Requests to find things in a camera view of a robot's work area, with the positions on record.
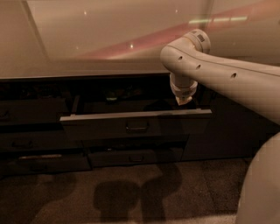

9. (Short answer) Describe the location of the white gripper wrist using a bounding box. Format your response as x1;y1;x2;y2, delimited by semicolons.
170;73;198;106

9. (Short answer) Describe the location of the dark drawer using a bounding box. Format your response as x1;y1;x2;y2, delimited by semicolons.
87;148;183;167
0;98;68;125
0;154;91;176
60;99;213;141
0;130;82;152
82;134;189;148

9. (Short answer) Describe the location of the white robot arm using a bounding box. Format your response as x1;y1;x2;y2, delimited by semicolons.
160;29;280;224

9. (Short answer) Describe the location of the dark cabinet door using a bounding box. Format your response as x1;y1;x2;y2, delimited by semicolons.
182;86;280;161

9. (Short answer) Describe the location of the green snack bag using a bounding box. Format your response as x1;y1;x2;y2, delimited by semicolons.
106;97;118;102

